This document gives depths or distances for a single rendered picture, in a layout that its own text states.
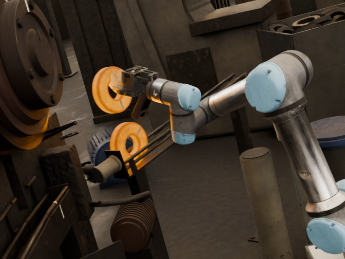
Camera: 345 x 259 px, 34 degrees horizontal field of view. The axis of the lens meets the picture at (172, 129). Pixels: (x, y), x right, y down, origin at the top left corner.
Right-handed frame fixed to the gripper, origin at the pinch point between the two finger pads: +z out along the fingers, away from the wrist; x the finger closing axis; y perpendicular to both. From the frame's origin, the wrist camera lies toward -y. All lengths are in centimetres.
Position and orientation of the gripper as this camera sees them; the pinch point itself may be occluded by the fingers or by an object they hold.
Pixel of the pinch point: (111, 84)
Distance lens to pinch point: 191.2
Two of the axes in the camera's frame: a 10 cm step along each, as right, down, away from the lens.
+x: -6.3, 3.5, -7.0
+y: -0.4, -9.1, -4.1
